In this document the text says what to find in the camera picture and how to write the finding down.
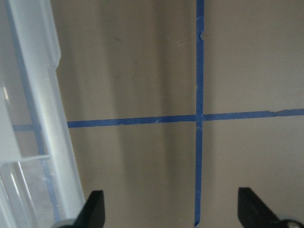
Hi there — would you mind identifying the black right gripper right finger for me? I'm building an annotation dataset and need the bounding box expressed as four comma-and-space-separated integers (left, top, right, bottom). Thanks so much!
237, 187, 287, 228

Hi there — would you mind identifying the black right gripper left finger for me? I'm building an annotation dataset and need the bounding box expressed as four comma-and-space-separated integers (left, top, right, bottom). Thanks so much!
72, 190, 105, 228

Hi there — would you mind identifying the clear plastic box lid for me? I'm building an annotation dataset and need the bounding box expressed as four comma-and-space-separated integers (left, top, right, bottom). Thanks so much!
0, 0, 85, 228

